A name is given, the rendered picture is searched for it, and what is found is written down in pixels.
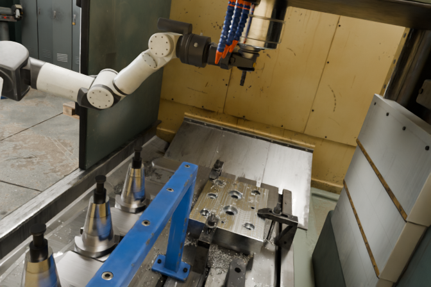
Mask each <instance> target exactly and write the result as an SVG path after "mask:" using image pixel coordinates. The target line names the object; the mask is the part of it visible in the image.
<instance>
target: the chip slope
mask: <svg viewBox="0 0 431 287"><path fill-rule="evenodd" d="M313 151H314V150H313V149H310V148H307V147H302V146H299V145H294V144H291V143H287V142H283V141H279V140H275V139H272V138H267V137H264V136H259V135H255V134H252V133H247V132H244V131H239V130H236V129H232V128H228V127H224V126H220V125H217V124H212V123H209V122H204V121H201V120H196V119H192V118H188V117H184V120H183V122H182V124H181V126H180V128H179V130H178V131H177V133H176V135H175V137H174V138H173V140H172V142H171V144H170V146H169V148H168V149H167V151H166V153H165V154H164V157H163V158H167V159H169V160H174V161H178V162H180V163H183V162H189V163H194V164H195V165H197V166H198V165H201V166H204V167H208V168H212V167H213V166H214V164H215V162H216V160H217V159H220V161H223V162H224V165H223V170H222V172H226V173H229V174H233V175H236V177H235V180H236V181H239V178H240V177H244V178H247V179H251V180H254V181H257V187H260V184H261V183H265V184H268V185H272V186H276V187H279V192H278V193H280V194H282V190H283V189H286V190H290V191H292V215H294V216H297V217H298V226H297V227H298V228H299V229H302V230H305V231H307V230H308V211H309V201H310V182H311V172H312V153H313ZM155 172H156V173H159V174H163V175H162V177H161V179H160V180H159V179H157V176H155V174H154V175H153V176H152V178H151V180H150V181H153V182H156V183H160V184H163V185H165V184H166V183H167V182H168V180H169V179H170V178H171V177H172V175H173V173H170V172H166V171H163V170H159V169H156V170H155Z"/></svg>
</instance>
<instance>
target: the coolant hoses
mask: <svg viewBox="0 0 431 287"><path fill-rule="evenodd" d="M236 2H237V4H236ZM260 2H261V0H229V2H228V6H227V9H228V10H227V11H226V17H225V21H224V26H223V30H222V32H221V33H222V34H221V38H220V40H219V43H218V47H217V51H216V57H215V64H218V62H219V60H220V59H221V57H222V58H225V56H226V55H227V53H228V52H230V53H231V52H232V51H233V50H234V48H235V46H236V45H237V43H238V42H239V40H240V37H241V36H242V32H243V31H244V28H245V27H246V25H245V23H247V19H248V14H249V11H250V8H251V4H252V3H254V4H260ZM235 5H236V8H235ZM233 11H235V13H234V12H233ZM241 13H242V14H241ZM232 16H234V17H232ZM240 17H241V18H240ZM232 20H233V22H232ZM231 25H232V26H231ZM230 26H231V27H230ZM222 55H223V56H222Z"/></svg>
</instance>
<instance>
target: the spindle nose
mask: <svg viewBox="0 0 431 287"><path fill-rule="evenodd" d="M290 7H291V3H290V2H288V1H285V0H261V2H260V4H254V3H252V4H251V8H250V11H249V14H248V19H247V23H245V25H246V27H245V28H244V31H243V32H242V36H241V37H240V40H239V42H238V44H241V45H246V46H250V47H257V48H261V49H269V50H278V49H279V47H280V43H282V38H283V33H284V30H285V25H286V22H287V18H288V14H289V10H290Z"/></svg>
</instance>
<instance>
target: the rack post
mask: <svg viewBox="0 0 431 287"><path fill-rule="evenodd" d="M195 183H196V177H195V179H194V180H193V182H192V184H191V185H190V187H189V189H188V190H187V192H186V193H185V195H184V196H183V198H182V200H181V201H180V203H179V205H178V206H177V208H176V209H175V211H174V213H173V214H172V217H171V225H170V230H169V237H168V242H167V250H166V255H165V256H163V255H161V254H159V255H158V257H157V259H156V261H155V262H154V264H153V266H152V268H151V270H152V271H154V272H158V273H160V274H163V275H166V276H169V277H172V278H174V279H177V280H180V281H183V282H186V280H187V278H188V276H189V273H190V270H191V268H192V265H190V264H188V263H184V262H182V254H183V248H184V243H185V237H186V232H187V226H188V222H189V215H190V209H191V204H192V198H193V194H194V187H195Z"/></svg>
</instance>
